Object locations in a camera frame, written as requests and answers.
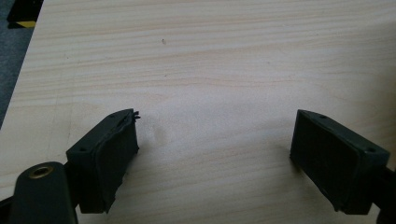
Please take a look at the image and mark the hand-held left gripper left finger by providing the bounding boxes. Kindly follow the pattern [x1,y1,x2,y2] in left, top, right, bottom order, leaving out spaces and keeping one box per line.
[65,108,141,215]

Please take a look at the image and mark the black yellow striped stand base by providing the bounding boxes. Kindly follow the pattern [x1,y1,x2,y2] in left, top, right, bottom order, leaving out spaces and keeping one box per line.
[7,0,45,29]

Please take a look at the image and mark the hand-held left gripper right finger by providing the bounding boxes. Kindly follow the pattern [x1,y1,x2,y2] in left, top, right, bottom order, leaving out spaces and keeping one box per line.
[290,109,390,216]

